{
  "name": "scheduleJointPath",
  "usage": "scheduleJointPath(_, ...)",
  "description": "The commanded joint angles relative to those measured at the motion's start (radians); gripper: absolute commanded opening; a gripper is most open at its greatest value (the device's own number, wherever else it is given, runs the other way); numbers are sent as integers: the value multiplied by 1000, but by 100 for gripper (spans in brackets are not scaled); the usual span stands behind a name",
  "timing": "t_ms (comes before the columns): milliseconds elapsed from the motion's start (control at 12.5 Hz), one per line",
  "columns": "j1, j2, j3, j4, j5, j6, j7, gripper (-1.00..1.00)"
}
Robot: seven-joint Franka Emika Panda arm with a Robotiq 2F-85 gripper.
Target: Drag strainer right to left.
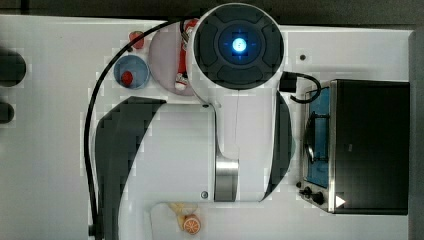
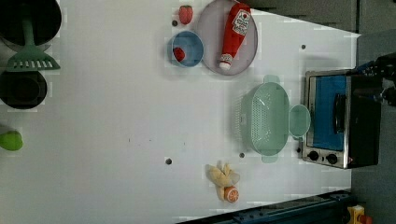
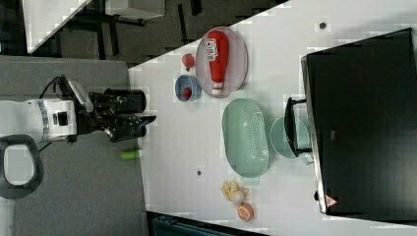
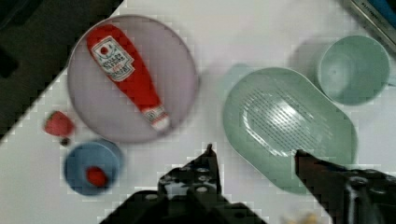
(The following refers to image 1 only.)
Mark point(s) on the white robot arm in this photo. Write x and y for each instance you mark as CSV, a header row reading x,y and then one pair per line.
x,y
230,143

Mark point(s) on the red ketchup bottle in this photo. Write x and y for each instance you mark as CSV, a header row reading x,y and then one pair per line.
x,y
186,28

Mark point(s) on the pink oval plate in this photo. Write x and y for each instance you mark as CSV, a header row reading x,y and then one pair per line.
x,y
164,57

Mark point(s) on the blue bowl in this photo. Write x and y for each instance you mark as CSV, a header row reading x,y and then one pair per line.
x,y
137,67

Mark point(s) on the yellow toy garlic bunch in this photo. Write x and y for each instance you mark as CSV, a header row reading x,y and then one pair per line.
x,y
183,212

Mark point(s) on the red ball in bowl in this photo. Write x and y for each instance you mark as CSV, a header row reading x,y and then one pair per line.
x,y
127,78

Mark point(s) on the orange slice toy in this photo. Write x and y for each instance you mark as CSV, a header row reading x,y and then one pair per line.
x,y
191,224

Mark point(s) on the red toy strawberry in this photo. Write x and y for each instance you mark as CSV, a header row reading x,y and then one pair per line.
x,y
139,37

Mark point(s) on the black toaster oven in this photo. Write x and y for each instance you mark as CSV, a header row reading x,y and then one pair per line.
x,y
355,147

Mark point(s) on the black cylinder holder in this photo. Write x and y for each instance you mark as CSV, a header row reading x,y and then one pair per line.
x,y
6,113
12,68

